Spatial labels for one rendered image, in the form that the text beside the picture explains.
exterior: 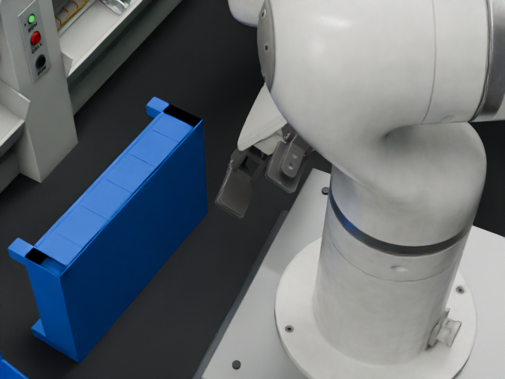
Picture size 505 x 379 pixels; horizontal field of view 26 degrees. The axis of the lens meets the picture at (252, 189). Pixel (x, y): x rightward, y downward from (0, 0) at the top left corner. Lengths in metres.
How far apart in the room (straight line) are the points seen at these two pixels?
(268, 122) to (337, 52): 0.36
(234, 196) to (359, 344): 0.20
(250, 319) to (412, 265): 0.22
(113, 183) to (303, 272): 0.40
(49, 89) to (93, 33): 0.13
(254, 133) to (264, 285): 0.15
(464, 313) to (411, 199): 0.27
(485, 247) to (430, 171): 0.31
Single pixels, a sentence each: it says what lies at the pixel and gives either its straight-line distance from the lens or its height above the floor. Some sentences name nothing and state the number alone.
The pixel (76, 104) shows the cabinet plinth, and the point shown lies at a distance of 1.74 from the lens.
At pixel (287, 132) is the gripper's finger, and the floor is 0.51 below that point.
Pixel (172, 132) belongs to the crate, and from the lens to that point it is 1.43.
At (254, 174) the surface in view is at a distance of 1.09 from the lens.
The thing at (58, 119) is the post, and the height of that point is 0.08.
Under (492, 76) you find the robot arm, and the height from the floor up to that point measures 0.77.
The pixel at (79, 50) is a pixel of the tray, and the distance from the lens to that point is 1.64.
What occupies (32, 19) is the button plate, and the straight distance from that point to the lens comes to 1.47.
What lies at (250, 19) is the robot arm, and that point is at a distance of 1.18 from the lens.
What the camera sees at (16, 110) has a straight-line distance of 1.55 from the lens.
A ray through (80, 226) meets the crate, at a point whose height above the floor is 0.20.
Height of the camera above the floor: 1.26
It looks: 51 degrees down
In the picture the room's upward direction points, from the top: straight up
